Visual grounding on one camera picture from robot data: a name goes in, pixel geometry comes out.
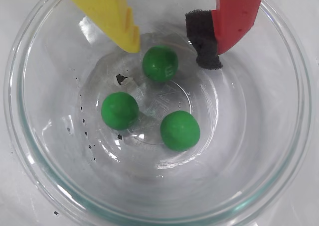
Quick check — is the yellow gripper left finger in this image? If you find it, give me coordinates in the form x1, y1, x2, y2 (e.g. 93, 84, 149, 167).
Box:
57, 0, 141, 54

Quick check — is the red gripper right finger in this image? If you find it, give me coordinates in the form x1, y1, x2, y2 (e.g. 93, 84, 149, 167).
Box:
184, 0, 267, 70

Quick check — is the green ball pill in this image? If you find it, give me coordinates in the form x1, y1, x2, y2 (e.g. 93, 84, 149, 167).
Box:
142, 45, 179, 83
101, 91, 140, 131
159, 111, 201, 153

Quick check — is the glass bowl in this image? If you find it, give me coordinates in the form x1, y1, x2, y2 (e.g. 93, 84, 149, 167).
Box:
3, 0, 314, 226

